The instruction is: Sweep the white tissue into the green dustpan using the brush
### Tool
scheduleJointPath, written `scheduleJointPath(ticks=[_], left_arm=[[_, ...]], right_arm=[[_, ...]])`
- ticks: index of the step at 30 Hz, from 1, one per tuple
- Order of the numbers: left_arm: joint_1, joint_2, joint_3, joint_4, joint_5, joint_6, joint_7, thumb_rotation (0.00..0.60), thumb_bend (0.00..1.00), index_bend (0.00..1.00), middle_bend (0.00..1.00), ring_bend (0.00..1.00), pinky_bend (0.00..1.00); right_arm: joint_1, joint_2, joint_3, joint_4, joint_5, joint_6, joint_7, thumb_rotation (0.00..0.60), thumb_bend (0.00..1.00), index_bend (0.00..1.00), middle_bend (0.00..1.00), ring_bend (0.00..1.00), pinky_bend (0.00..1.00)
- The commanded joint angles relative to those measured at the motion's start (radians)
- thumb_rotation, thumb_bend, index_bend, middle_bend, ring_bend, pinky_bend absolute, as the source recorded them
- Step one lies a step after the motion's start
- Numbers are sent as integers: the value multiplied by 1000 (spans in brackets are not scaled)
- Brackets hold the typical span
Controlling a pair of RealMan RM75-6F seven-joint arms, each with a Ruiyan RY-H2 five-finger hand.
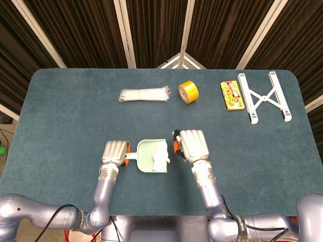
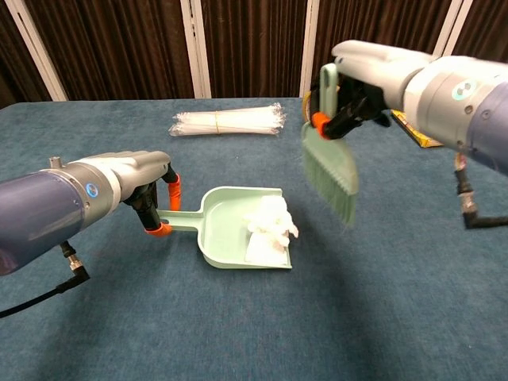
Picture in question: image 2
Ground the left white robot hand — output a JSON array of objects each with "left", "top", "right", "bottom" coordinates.
[{"left": 113, "top": 150, "right": 183, "bottom": 237}]

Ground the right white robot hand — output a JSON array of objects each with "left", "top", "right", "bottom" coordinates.
[{"left": 309, "top": 39, "right": 437, "bottom": 142}]

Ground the mint green plastic dustpan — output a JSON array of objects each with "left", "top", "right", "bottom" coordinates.
[{"left": 156, "top": 186, "right": 294, "bottom": 271}]

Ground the mint green hand broom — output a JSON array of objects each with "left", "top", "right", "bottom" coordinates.
[{"left": 300, "top": 63, "right": 360, "bottom": 228}]

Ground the white paper ball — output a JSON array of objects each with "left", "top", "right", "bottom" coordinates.
[{"left": 273, "top": 212, "right": 299, "bottom": 245}]

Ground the dark brown curtain panel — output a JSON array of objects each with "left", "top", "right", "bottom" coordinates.
[
  {"left": 0, "top": 0, "right": 52, "bottom": 108},
  {"left": 452, "top": 0, "right": 508, "bottom": 67},
  {"left": 311, "top": 0, "right": 452, "bottom": 98},
  {"left": 25, "top": 0, "right": 195, "bottom": 101},
  {"left": 201, "top": 0, "right": 309, "bottom": 98}
]

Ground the yellow snack package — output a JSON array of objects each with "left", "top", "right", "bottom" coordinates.
[{"left": 391, "top": 110, "right": 445, "bottom": 150}]

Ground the bundle of wrapped white straws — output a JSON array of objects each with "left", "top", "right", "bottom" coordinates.
[{"left": 167, "top": 102, "right": 287, "bottom": 139}]

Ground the blue felt table cover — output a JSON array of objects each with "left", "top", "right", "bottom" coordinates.
[{"left": 0, "top": 97, "right": 508, "bottom": 381}]

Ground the white partition frame post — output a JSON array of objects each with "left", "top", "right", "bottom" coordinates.
[
  {"left": 298, "top": 0, "right": 321, "bottom": 98},
  {"left": 179, "top": 0, "right": 213, "bottom": 99},
  {"left": 432, "top": 0, "right": 473, "bottom": 57},
  {"left": 4, "top": 0, "right": 69, "bottom": 102}
]

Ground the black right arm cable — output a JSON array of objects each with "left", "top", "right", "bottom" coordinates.
[{"left": 453, "top": 152, "right": 508, "bottom": 230}]

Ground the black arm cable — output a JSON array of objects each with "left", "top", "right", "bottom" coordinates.
[
  {"left": 0, "top": 240, "right": 91, "bottom": 318},
  {"left": 453, "top": 152, "right": 508, "bottom": 230}
]

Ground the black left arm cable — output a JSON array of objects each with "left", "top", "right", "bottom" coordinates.
[{"left": 0, "top": 240, "right": 91, "bottom": 318}]

